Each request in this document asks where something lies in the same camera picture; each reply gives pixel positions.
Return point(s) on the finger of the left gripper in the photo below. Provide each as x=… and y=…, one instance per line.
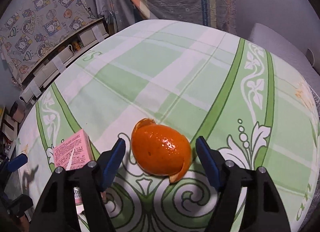
x=17, y=162

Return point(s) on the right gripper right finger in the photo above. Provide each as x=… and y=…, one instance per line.
x=264, y=209

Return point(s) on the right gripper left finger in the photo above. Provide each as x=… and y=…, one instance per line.
x=56, y=209

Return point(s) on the pink drink carton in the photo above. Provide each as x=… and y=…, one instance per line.
x=74, y=152

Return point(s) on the orange peel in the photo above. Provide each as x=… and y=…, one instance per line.
x=161, y=150

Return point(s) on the small side shelf unit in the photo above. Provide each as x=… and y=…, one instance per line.
x=10, y=121

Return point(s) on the green floral table cloth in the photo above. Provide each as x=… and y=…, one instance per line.
x=249, y=104

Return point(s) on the low white tv cabinet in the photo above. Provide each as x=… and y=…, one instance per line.
x=60, y=57

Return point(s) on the grey sofa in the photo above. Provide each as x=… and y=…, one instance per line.
x=273, y=42

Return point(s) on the cartoon print wall cloth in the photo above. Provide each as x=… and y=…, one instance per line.
x=32, y=31

